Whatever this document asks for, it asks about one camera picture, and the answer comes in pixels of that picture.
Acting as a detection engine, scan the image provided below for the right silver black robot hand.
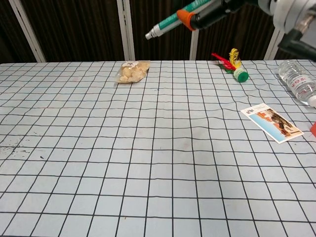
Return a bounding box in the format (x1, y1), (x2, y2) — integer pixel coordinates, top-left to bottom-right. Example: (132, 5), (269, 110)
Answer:
(176, 0), (275, 31)

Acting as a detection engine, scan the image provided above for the green white marker body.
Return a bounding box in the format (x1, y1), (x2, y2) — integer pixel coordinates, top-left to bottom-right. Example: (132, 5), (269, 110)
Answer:
(145, 0), (213, 40)

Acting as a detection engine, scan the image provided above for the red yellow feather shuttlecock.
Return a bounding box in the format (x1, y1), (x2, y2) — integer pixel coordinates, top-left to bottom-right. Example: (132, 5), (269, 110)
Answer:
(211, 48), (249, 83)

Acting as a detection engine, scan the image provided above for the clear bag of beige snacks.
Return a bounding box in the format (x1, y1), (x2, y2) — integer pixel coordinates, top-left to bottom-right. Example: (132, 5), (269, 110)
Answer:
(113, 60), (151, 84)

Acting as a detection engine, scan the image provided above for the clear plastic water bottle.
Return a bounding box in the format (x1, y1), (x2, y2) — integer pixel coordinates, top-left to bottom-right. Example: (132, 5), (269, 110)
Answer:
(278, 60), (316, 108)

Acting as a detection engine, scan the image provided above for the printed picture card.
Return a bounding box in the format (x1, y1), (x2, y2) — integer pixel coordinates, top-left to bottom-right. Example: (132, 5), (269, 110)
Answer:
(241, 103), (305, 144)

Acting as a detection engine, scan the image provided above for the white black checkered tablecloth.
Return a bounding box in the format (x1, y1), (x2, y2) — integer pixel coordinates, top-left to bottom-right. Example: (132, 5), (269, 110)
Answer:
(0, 60), (316, 237)

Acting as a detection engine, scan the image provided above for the white metal partition post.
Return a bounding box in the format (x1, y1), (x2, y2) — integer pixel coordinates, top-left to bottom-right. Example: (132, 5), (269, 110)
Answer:
(116, 0), (136, 61)
(189, 0), (207, 61)
(263, 27), (286, 61)
(8, 0), (47, 63)

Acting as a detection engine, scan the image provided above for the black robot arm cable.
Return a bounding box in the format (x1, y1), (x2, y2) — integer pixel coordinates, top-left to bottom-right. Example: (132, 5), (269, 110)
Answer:
(277, 29), (316, 58)

